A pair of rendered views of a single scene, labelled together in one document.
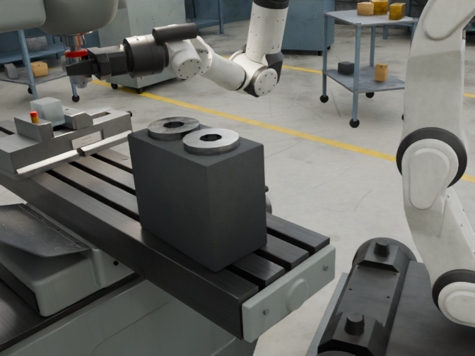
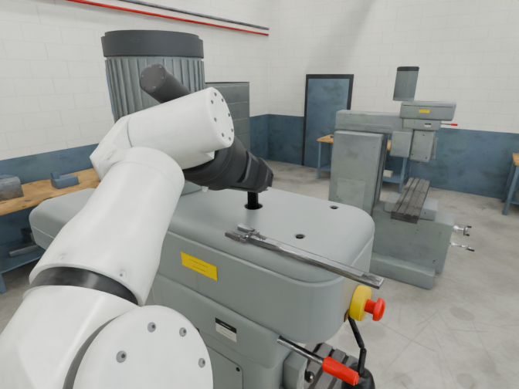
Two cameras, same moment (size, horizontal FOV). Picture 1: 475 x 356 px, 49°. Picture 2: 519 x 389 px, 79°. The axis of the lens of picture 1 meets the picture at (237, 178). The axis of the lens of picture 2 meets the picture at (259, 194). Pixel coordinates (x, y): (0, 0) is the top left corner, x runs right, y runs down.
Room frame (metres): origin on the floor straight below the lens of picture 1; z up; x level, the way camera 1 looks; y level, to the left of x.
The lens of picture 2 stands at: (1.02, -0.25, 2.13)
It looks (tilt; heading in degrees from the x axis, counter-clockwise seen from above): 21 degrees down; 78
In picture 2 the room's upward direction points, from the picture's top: straight up
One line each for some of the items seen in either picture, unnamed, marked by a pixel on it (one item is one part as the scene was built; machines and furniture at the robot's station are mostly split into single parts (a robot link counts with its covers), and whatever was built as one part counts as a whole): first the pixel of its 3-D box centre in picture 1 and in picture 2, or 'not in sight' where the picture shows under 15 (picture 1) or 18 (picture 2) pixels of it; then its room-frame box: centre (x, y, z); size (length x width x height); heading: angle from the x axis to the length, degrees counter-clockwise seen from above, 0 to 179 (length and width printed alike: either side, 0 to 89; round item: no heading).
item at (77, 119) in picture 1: (69, 116); not in sight; (1.31, 0.42, 1.07); 0.12 x 0.06 x 0.04; 47
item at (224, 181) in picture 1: (196, 185); not in sight; (0.82, 0.07, 1.08); 0.22 x 0.12 x 0.20; 41
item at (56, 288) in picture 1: (107, 227); not in sight; (1.12, 0.33, 0.84); 0.50 x 0.35 x 0.12; 134
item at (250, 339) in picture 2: not in sight; (239, 285); (1.10, 0.36, 1.68); 0.34 x 0.24 x 0.10; 134
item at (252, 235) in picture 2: not in sight; (296, 252); (1.15, 0.13, 1.89); 0.24 x 0.04 x 0.01; 132
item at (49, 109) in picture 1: (47, 112); not in sight; (1.27, 0.46, 1.10); 0.06 x 0.05 x 0.06; 47
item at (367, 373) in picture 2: not in sight; (358, 381); (1.34, 0.21, 1.49); 0.07 x 0.07 x 0.06
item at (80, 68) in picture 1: (81, 68); not in sight; (1.10, 0.31, 1.23); 0.06 x 0.02 x 0.03; 115
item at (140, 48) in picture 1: (120, 61); not in sight; (1.16, 0.24, 1.23); 0.13 x 0.12 x 0.10; 25
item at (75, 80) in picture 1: (78, 68); not in sight; (1.12, 0.32, 1.23); 0.05 x 0.05 x 0.06
